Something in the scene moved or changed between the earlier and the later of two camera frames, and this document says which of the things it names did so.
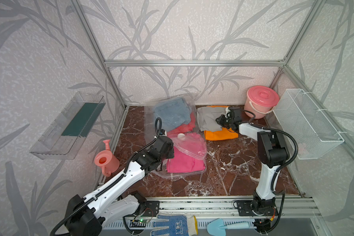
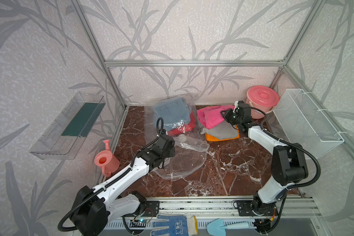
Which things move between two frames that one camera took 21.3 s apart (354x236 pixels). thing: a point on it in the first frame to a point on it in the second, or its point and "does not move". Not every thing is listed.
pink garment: x=190 y=153 to x=211 y=115
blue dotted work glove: x=176 y=224 does not move
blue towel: x=172 y=112 does not move
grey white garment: x=207 y=116 to x=222 y=131
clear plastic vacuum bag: x=176 y=118 does not move
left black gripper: x=171 y=154 does not move
